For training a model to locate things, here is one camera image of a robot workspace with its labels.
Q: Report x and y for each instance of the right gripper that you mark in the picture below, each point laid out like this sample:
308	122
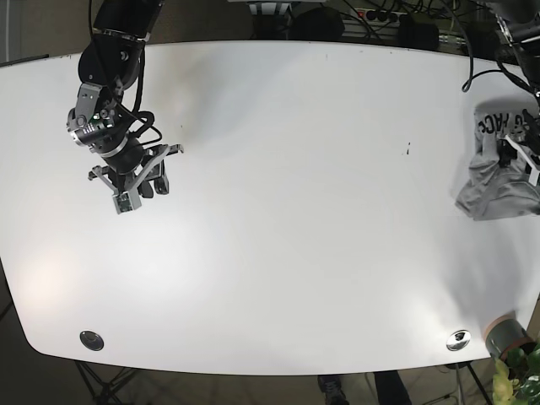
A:
132	170

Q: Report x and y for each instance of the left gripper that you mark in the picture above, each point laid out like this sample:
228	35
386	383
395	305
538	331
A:
520	144

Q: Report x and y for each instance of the grey printed T-shirt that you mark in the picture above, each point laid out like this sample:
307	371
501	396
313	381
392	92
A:
498	186

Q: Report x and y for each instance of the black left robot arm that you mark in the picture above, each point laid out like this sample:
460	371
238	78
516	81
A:
519	24

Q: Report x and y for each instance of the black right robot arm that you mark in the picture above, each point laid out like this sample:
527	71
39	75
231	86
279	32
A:
115	57

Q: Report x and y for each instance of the left metal table grommet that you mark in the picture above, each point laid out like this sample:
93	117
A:
91	340

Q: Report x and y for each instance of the metal table grommet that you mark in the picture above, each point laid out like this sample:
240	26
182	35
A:
458	340
91	340

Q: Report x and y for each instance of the grey plant pot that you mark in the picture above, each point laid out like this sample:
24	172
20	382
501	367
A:
504	334

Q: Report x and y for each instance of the right metal table grommet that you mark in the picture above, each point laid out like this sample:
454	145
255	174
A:
458	340

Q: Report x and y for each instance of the green potted plant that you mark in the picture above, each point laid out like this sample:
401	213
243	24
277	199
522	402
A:
516	380

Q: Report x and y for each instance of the person's dark shoes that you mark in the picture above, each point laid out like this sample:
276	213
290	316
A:
331	387

